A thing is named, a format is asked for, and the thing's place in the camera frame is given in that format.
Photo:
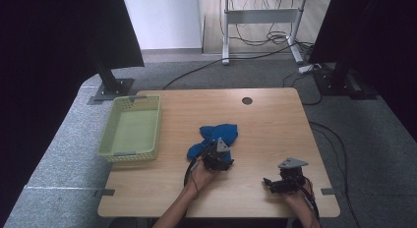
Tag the white desk frame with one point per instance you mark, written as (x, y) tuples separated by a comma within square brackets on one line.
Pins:
[(262, 16)]

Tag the person's right hand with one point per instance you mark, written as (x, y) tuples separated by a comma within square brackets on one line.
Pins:
[(301, 201)]

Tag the blue t-shirt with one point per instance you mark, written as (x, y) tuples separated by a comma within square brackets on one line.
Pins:
[(218, 133)]

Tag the dark round table grommet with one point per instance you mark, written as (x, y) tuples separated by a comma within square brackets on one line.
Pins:
[(247, 101)]

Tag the person's left hand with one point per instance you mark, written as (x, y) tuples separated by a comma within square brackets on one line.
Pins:
[(198, 177)]

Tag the white power strip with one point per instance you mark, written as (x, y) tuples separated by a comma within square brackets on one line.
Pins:
[(306, 68)]

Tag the grey tape strip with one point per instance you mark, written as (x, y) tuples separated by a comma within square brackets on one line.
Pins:
[(105, 192), (327, 191)]

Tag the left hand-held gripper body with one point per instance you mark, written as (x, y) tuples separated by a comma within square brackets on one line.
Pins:
[(214, 159)]

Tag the black metal stand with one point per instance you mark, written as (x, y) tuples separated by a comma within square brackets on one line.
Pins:
[(337, 82), (113, 88)]

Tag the black curtain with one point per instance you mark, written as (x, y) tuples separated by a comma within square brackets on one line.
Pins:
[(49, 57), (377, 31)]

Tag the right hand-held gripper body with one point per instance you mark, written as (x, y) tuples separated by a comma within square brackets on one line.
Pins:
[(291, 180)]

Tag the green plastic basket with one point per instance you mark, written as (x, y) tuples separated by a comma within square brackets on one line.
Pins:
[(134, 129)]

